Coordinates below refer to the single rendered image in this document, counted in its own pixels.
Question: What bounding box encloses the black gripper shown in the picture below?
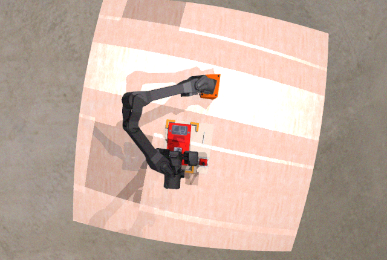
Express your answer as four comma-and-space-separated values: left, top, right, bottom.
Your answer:
155, 148, 198, 166

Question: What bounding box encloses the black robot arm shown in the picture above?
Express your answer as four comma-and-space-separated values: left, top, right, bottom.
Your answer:
122, 75, 217, 189

